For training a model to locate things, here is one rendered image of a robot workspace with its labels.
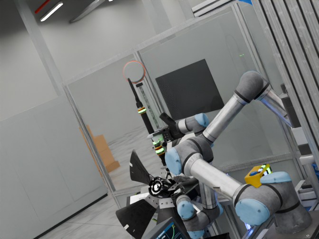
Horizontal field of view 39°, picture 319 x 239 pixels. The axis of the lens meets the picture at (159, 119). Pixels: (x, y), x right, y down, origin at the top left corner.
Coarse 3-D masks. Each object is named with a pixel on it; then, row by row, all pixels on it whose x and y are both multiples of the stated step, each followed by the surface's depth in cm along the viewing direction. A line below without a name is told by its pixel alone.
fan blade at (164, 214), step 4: (164, 208) 255; (168, 208) 255; (172, 208) 256; (160, 212) 254; (164, 212) 254; (168, 212) 254; (172, 212) 254; (176, 212) 254; (160, 216) 252; (164, 216) 252; (168, 216) 252; (172, 216) 252; (176, 216) 253; (160, 220) 251; (164, 220) 251; (176, 220) 251; (180, 220) 251; (156, 224) 250; (180, 224) 249; (184, 228) 248; (184, 232) 246; (188, 236) 244
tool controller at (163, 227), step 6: (162, 222) 190; (168, 222) 185; (174, 222) 187; (156, 228) 186; (162, 228) 181; (168, 228) 183; (174, 228) 185; (180, 228) 188; (150, 234) 182; (156, 234) 178; (162, 234) 180; (168, 234) 181; (174, 234) 184; (180, 234) 186
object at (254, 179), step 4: (268, 164) 263; (256, 168) 263; (264, 168) 258; (260, 172) 254; (248, 176) 256; (252, 176) 254; (256, 176) 252; (260, 176) 251; (248, 180) 256; (252, 180) 254; (256, 180) 253; (252, 184) 255; (256, 184) 254; (260, 184) 252
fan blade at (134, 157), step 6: (132, 150) 284; (132, 156) 284; (132, 162) 285; (138, 162) 278; (132, 168) 287; (138, 168) 280; (144, 168) 273; (132, 174) 289; (138, 174) 282; (144, 174) 275; (132, 180) 291; (138, 180) 286; (144, 180) 279
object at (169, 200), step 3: (165, 198) 260; (168, 198) 260; (159, 201) 258; (162, 201) 258; (165, 201) 259; (168, 201) 259; (171, 201) 259; (159, 204) 257; (162, 204) 257; (165, 204) 257; (168, 204) 258; (171, 204) 258; (162, 207) 256; (165, 207) 256; (168, 207) 256
